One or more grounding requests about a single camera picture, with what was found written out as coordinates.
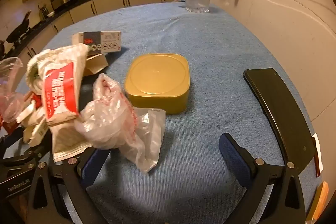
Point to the black smartphone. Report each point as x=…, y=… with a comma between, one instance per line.
x=278, y=108

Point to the blue tablecloth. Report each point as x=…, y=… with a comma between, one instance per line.
x=197, y=43

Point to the clear plastic cup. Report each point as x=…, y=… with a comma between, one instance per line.
x=10, y=98

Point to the metal kettle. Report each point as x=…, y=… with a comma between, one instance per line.
x=44, y=12

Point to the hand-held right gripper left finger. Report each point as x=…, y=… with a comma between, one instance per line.
x=92, y=169

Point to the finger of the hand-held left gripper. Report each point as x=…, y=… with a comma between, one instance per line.
x=11, y=138
x=26, y=151

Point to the white and grey carton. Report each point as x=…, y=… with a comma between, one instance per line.
x=105, y=41

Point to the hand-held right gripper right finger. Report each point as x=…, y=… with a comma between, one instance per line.
x=235, y=158

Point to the yellow square lidded container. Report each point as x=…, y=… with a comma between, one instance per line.
x=157, y=74

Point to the clear plastic bag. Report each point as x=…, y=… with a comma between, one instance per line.
x=118, y=121

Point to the wooden block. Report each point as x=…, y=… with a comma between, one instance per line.
x=319, y=200

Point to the black frying pan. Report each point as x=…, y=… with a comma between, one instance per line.
x=17, y=29

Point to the white packet with red label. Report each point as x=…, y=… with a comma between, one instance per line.
x=60, y=90

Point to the white crumpled wrapper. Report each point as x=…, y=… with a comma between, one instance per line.
x=32, y=124

